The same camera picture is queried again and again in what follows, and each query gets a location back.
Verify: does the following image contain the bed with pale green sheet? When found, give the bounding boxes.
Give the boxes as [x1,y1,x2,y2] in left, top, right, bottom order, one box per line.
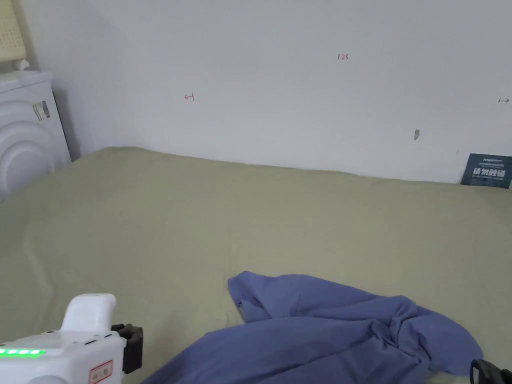
[0,146,512,384]

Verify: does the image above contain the dark blue card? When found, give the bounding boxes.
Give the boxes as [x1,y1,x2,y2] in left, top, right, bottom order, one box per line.
[460,153,512,190]

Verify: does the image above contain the cream perforated pillow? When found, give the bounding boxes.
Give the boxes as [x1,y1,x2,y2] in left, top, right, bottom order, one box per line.
[0,0,29,64]

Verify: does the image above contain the white washing machine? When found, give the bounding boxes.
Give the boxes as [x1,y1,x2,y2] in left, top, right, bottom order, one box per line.
[0,58,73,201]

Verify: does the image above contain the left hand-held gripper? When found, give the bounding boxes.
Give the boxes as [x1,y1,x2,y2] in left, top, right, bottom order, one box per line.
[0,293,144,384]

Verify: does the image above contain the blue shirt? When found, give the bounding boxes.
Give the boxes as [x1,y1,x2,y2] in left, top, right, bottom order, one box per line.
[139,270,485,384]

